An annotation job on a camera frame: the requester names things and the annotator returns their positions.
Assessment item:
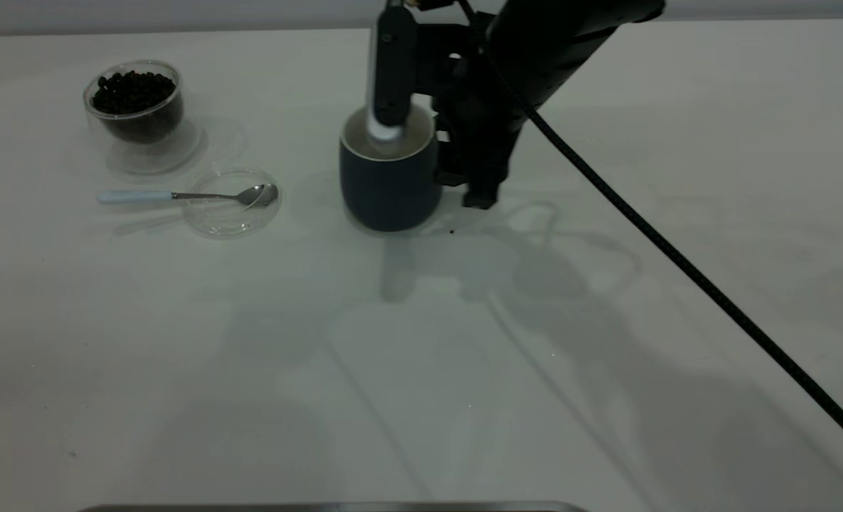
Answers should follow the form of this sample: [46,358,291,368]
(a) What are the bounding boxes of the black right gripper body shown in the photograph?
[414,20,530,143]

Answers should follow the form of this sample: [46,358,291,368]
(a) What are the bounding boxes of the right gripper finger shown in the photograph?
[366,6,419,143]
[433,98,520,210]

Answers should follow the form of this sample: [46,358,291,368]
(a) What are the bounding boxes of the dark grey ceramic mug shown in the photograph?
[339,103,442,233]

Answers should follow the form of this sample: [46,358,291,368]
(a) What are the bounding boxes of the metal spoon pale blue handle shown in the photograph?
[96,184,279,208]

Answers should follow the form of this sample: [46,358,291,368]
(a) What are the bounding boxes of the double-walled glass cup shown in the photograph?
[83,60,202,176]

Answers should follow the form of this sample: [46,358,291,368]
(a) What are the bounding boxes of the dark coffee beans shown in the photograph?
[92,70,179,143]

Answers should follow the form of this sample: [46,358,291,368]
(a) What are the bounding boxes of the clear glass saucer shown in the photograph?
[181,164,282,240]

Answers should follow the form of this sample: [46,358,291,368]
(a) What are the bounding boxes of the black braided cable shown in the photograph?
[457,0,843,463]

